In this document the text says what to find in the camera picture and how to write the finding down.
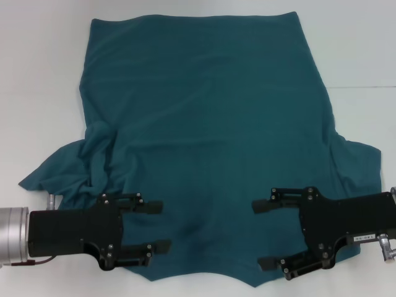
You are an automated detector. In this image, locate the silver elbow plug grey cable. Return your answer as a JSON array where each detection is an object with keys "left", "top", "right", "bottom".
[{"left": 379, "top": 233, "right": 396, "bottom": 265}]

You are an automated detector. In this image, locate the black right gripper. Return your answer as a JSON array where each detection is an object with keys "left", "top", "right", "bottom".
[{"left": 252, "top": 186, "right": 396, "bottom": 273}]

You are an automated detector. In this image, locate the teal blue shirt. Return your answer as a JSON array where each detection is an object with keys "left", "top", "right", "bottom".
[{"left": 17, "top": 11, "right": 382, "bottom": 279}]

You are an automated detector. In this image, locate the dark cable with red sleeve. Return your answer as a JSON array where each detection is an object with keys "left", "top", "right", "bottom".
[{"left": 12, "top": 255, "right": 58, "bottom": 267}]

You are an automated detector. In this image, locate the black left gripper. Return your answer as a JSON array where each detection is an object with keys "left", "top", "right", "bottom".
[{"left": 27, "top": 191, "right": 173, "bottom": 272}]

